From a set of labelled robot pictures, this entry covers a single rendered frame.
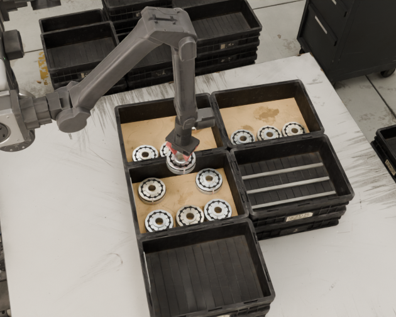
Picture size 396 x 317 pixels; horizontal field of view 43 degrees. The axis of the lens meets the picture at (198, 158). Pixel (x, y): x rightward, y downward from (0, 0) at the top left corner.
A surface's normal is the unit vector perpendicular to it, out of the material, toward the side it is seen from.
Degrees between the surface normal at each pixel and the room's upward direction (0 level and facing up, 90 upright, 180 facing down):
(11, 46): 0
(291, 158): 0
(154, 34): 99
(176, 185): 0
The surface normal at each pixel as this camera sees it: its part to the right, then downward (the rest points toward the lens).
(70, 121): 0.30, 0.86
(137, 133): 0.04, -0.58
